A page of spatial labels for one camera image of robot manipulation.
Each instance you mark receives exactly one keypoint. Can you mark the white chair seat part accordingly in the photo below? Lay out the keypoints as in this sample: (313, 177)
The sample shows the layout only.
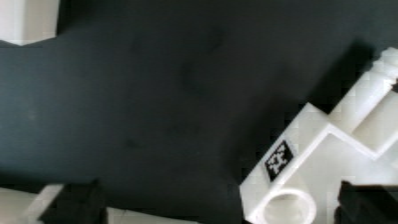
(336, 148)

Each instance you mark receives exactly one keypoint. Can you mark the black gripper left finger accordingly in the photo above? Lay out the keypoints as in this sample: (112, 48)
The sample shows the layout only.
(78, 205)

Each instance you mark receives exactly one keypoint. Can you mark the white chair leg cube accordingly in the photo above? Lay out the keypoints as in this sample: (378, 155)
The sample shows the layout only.
(26, 20)

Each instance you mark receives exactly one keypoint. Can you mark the white U-shaped fence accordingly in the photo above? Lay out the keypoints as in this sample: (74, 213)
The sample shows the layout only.
(21, 205)

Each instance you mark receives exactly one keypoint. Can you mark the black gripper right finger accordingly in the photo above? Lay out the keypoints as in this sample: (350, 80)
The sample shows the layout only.
(368, 204)

